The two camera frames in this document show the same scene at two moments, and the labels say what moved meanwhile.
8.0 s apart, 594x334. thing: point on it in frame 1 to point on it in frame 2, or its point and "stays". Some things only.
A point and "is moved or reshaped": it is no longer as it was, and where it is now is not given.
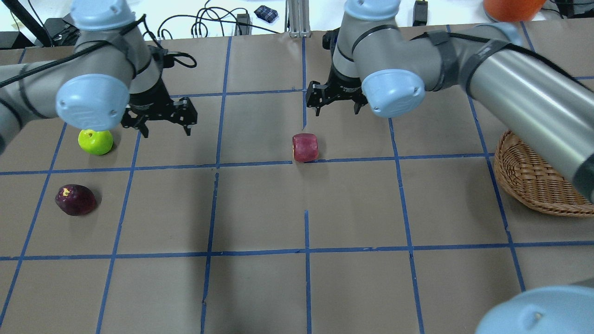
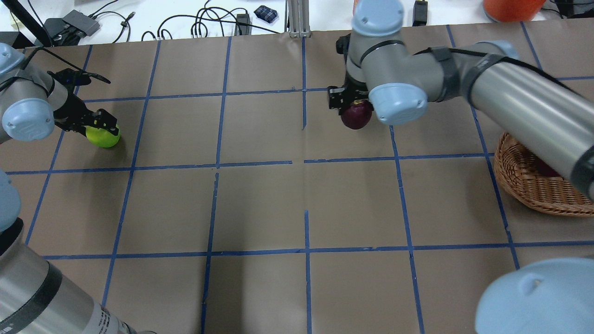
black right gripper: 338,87 to 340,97
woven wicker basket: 535,181 stays
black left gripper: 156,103 to 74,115
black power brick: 420,13 stays
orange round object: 513,10 stays
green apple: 97,142 is moved or reshaped
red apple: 305,147 to 543,169
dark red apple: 75,200 to 357,115
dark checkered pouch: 267,14 stays
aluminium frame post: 299,20 stays
